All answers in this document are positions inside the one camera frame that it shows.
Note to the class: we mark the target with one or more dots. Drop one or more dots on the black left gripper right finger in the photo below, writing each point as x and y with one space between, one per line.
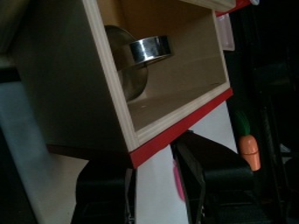
205 172

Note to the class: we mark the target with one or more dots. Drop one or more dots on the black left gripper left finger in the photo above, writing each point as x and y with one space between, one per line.
101 192

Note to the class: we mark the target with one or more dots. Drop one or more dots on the wooden drawer with red front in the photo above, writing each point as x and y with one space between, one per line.
77 87

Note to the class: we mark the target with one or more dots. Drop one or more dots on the pink dough piece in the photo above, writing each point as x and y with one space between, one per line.
179 182

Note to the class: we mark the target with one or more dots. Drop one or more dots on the white toy kitchen cabinet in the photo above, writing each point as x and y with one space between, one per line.
163 186

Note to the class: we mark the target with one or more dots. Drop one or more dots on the orange toy carrot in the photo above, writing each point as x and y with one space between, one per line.
248 150

